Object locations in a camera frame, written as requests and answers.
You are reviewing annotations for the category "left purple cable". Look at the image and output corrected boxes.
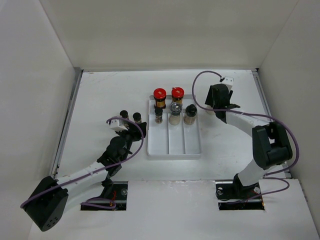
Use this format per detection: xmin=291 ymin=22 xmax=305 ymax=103
xmin=19 ymin=117 xmax=145 ymax=210

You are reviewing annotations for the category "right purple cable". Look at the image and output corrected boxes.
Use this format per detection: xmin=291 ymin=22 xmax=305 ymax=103
xmin=191 ymin=70 xmax=300 ymax=201

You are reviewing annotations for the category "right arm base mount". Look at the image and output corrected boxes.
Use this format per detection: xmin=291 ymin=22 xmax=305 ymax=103
xmin=215 ymin=182 xmax=265 ymax=211

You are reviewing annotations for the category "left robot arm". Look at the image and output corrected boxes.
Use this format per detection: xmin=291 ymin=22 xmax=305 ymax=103
xmin=20 ymin=116 xmax=147 ymax=232

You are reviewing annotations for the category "black-top white salt grinder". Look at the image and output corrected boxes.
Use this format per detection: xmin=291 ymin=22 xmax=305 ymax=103
xmin=205 ymin=105 xmax=215 ymax=116

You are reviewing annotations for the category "red-label black-cap spice bottle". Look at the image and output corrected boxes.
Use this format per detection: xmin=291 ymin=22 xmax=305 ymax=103
xmin=154 ymin=107 xmax=163 ymax=124

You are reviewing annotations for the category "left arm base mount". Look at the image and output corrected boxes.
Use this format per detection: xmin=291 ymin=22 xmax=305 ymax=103
xmin=80 ymin=181 xmax=129 ymax=212

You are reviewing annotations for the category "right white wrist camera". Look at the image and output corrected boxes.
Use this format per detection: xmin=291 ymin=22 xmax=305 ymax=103
xmin=219 ymin=76 xmax=235 ymax=90

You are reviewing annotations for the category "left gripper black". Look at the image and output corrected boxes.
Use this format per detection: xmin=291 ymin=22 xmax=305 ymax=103
xmin=115 ymin=122 xmax=146 ymax=162

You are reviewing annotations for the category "clear-lid salt grinder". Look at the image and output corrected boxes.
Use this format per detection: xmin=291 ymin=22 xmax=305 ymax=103
xmin=168 ymin=102 xmax=182 ymax=126

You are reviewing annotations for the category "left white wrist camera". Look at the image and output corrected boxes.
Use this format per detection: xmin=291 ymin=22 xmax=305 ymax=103
xmin=108 ymin=115 xmax=128 ymax=132

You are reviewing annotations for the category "purple cable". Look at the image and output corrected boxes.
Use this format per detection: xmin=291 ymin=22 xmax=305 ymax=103
xmin=19 ymin=117 xmax=145 ymax=210
xmin=191 ymin=70 xmax=300 ymax=201

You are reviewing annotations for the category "red-lid sauce jar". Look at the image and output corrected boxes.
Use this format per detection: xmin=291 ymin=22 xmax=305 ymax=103
xmin=153 ymin=88 xmax=167 ymax=109
xmin=171 ymin=87 xmax=185 ymax=105

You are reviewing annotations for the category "black-label spice bottle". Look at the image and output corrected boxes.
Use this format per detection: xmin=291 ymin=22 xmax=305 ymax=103
xmin=119 ymin=110 xmax=129 ymax=119
xmin=132 ymin=112 xmax=142 ymax=124

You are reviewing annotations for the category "white divided organizer tray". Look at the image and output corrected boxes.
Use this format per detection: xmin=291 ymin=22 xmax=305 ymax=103
xmin=147 ymin=94 xmax=202 ymax=160

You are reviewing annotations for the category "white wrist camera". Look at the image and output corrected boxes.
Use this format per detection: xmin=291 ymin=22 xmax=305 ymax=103
xmin=219 ymin=76 xmax=235 ymax=90
xmin=108 ymin=115 xmax=128 ymax=132

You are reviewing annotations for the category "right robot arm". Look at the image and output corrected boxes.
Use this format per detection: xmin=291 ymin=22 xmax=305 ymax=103
xmin=205 ymin=83 xmax=293 ymax=198

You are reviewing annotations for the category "black-top brown spice grinder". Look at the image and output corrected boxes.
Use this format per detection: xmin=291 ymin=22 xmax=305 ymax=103
xmin=183 ymin=104 xmax=198 ymax=125

